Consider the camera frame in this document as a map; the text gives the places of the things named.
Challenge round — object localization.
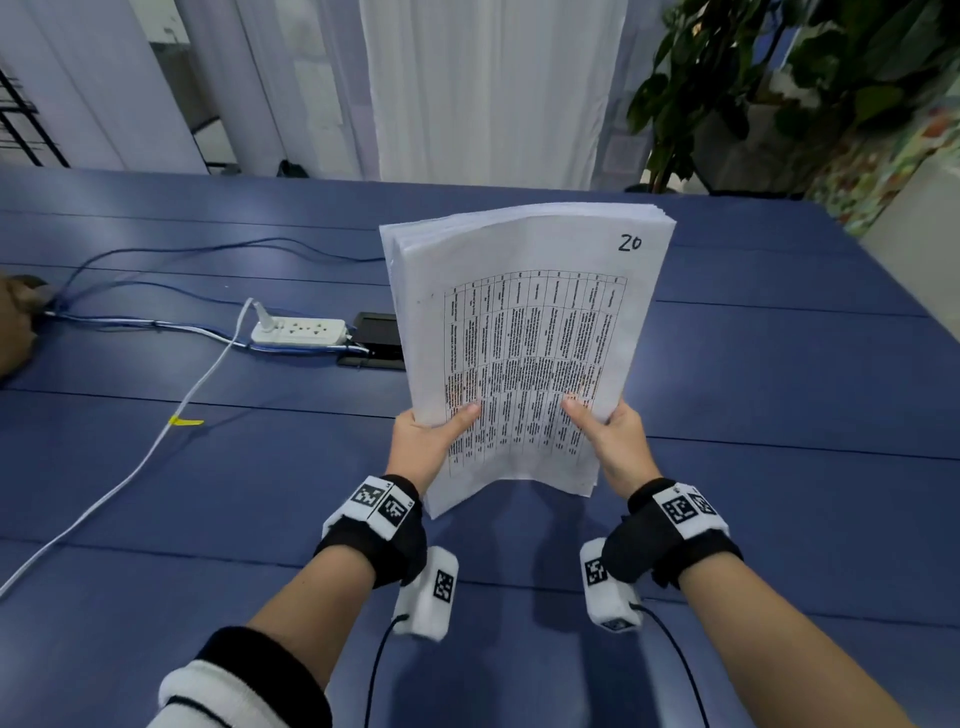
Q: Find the person's left hand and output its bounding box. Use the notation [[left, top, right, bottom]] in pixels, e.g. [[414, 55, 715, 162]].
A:
[[387, 401, 483, 498]]

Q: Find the person's right hand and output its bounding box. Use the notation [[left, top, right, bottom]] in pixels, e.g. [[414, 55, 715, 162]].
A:
[[560, 395, 663, 500]]

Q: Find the dense table print paper sheet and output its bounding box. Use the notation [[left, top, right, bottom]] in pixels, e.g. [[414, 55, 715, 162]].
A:
[[389, 213, 676, 520]]

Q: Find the pile of printed papers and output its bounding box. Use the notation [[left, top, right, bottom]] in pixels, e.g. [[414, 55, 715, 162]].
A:
[[378, 202, 676, 520]]

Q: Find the person's right forearm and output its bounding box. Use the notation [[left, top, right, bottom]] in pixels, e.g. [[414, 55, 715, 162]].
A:
[[678, 551, 916, 728]]

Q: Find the white power strip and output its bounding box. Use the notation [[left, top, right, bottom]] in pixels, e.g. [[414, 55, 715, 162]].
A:
[[251, 317, 349, 346]]

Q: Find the black white left armband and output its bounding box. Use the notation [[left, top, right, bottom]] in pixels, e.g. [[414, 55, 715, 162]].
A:
[[146, 627, 334, 728]]

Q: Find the white cabinet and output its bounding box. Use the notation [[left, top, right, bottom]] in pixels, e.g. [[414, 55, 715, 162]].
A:
[[858, 153, 960, 343]]

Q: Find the sheer white curtain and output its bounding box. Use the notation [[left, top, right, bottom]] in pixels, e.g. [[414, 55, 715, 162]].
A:
[[176, 0, 380, 181]]

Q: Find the dark brown object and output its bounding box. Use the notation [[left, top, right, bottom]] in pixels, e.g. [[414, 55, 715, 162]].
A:
[[0, 275, 50, 380]]

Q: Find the green potted plant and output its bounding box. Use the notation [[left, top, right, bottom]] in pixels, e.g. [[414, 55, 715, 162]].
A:
[[626, 0, 960, 196]]

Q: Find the black metal rack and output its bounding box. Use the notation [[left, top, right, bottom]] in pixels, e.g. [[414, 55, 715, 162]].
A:
[[0, 67, 70, 169]]

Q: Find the black right wrist strap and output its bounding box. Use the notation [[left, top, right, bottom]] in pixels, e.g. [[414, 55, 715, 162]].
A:
[[601, 478, 745, 590]]

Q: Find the black wrist strap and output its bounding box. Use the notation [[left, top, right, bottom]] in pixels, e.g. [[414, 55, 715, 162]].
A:
[[601, 478, 745, 590], [313, 474, 429, 589]]

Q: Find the black left wrist strap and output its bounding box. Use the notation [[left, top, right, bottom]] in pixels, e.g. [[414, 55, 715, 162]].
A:
[[313, 474, 429, 589]]

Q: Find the black table cable box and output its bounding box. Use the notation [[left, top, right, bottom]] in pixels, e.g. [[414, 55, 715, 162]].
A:
[[337, 311, 408, 372]]

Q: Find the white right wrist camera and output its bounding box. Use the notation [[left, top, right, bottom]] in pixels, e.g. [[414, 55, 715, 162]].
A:
[[578, 537, 645, 634]]

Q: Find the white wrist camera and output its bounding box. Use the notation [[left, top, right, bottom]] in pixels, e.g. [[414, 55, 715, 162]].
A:
[[578, 537, 645, 634], [391, 545, 460, 643]]

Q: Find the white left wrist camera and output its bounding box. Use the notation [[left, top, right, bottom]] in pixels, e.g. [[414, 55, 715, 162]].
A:
[[391, 545, 460, 643]]

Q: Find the black right camera cable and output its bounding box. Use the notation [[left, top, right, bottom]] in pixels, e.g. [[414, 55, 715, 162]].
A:
[[628, 602, 712, 728]]

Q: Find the black camera cable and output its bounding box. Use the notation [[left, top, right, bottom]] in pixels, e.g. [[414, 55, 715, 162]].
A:
[[628, 602, 712, 728], [362, 613, 412, 728]]

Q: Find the black left camera cable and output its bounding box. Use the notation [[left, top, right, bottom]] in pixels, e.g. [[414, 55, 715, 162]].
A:
[[362, 613, 412, 728]]

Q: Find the blue network cable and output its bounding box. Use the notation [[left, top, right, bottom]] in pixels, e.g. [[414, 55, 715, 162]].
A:
[[52, 237, 388, 309]]

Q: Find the white power cable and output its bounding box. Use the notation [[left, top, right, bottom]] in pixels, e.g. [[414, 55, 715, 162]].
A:
[[0, 297, 258, 598]]

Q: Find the dark blue thin cable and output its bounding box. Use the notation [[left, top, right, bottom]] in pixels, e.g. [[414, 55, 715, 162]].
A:
[[56, 281, 253, 313]]

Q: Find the colourful mosaic tile wall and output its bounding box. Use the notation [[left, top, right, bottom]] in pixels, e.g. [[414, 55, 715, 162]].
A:
[[806, 82, 960, 238]]

